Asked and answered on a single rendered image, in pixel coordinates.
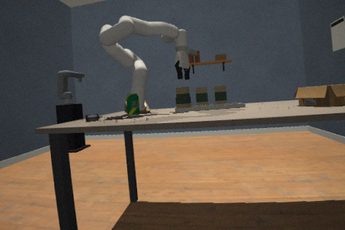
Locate green and yellow drink can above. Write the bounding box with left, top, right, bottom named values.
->
left=127, top=93, right=140, bottom=117

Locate open brown cardboard box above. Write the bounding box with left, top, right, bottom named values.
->
left=294, top=84, right=345, bottom=107

